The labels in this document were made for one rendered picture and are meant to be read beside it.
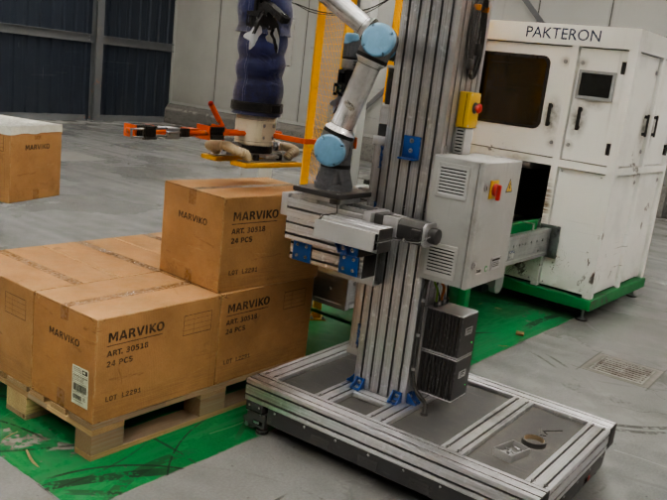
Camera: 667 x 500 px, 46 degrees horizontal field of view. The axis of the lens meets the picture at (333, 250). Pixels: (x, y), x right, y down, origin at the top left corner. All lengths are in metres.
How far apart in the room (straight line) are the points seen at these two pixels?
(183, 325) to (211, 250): 0.34
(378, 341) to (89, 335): 1.12
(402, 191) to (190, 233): 0.92
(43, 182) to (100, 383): 1.86
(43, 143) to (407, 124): 2.24
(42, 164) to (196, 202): 1.46
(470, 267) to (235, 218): 0.98
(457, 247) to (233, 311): 1.00
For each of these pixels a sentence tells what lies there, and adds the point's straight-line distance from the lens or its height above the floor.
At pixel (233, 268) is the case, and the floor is 0.64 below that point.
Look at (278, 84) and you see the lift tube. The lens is 3.40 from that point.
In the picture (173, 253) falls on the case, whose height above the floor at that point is 0.64.
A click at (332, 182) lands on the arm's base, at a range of 2.99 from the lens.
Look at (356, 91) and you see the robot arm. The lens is 2.84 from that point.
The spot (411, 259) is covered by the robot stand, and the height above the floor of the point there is 0.81.
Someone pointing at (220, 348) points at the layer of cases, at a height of 0.30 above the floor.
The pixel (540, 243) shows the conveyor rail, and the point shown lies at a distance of 5.54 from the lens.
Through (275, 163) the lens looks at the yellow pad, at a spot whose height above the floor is 1.07.
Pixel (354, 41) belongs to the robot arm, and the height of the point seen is 1.62.
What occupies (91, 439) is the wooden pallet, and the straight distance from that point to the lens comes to 3.05.
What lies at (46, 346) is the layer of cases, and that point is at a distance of 3.17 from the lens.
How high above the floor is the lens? 1.48
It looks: 13 degrees down
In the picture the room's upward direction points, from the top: 7 degrees clockwise
